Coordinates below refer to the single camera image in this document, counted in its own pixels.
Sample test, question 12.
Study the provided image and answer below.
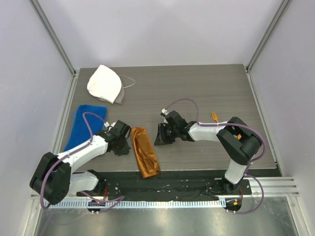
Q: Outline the orange satin napkin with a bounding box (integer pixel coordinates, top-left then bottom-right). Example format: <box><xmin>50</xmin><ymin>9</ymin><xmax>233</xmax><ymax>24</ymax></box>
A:
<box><xmin>131</xmin><ymin>127</ymin><xmax>161</xmax><ymax>179</ymax></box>

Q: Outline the orange plastic fork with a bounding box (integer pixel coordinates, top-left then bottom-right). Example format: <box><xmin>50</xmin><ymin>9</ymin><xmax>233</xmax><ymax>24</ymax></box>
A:
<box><xmin>211</xmin><ymin>112</ymin><xmax>219</xmax><ymax>123</ymax></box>

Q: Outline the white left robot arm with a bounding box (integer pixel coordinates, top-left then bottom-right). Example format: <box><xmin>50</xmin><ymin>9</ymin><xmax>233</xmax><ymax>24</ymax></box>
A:
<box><xmin>30</xmin><ymin>120</ymin><xmax>131</xmax><ymax>205</ymax></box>

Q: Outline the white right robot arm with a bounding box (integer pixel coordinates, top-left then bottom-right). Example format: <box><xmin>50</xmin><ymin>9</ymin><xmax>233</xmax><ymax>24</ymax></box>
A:
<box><xmin>154</xmin><ymin>109</ymin><xmax>265</xmax><ymax>194</ymax></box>

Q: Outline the blue towel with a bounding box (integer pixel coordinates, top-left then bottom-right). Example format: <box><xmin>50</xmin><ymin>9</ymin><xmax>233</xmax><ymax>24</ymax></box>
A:
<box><xmin>64</xmin><ymin>104</ymin><xmax>107</xmax><ymax>151</ymax></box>

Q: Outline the white cloth cap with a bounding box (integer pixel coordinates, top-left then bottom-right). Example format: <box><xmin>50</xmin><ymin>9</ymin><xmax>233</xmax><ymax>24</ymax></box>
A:
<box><xmin>87</xmin><ymin>65</ymin><xmax>125</xmax><ymax>104</ymax></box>

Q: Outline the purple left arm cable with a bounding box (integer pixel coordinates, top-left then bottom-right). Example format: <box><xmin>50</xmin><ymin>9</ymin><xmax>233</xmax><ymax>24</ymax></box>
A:
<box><xmin>39</xmin><ymin>112</ymin><xmax>126</xmax><ymax>214</ymax></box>

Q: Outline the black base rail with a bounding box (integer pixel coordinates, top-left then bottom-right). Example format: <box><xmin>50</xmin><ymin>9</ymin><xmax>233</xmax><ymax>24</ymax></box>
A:
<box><xmin>88</xmin><ymin>170</ymin><xmax>252</xmax><ymax>202</ymax></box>

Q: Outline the left aluminium frame post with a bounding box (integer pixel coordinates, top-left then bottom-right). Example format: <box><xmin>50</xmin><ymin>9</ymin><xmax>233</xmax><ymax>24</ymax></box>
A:
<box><xmin>29</xmin><ymin>0</ymin><xmax>77</xmax><ymax>76</ymax></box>

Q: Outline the aluminium frame post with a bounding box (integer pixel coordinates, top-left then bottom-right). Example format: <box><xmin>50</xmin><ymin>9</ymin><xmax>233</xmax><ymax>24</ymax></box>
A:
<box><xmin>29</xmin><ymin>0</ymin><xmax>77</xmax><ymax>76</ymax></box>
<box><xmin>245</xmin><ymin>0</ymin><xmax>293</xmax><ymax>72</ymax></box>

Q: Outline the white slotted cable duct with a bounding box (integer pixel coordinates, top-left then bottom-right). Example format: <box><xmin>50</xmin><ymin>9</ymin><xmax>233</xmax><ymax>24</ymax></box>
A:
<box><xmin>49</xmin><ymin>198</ymin><xmax>226</xmax><ymax>209</ymax></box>

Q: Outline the right aluminium frame post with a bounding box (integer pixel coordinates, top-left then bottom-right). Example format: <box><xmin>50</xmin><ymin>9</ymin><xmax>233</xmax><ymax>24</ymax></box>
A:
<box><xmin>245</xmin><ymin>0</ymin><xmax>293</xmax><ymax>72</ymax></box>

